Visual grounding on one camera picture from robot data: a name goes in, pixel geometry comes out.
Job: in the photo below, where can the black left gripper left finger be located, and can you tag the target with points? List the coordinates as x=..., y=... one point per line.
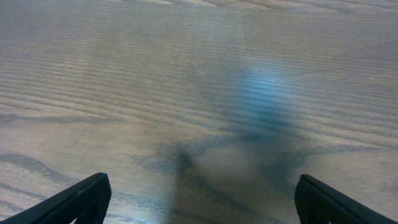
x=83, y=203

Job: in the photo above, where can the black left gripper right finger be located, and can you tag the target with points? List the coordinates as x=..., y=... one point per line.
x=318, y=203

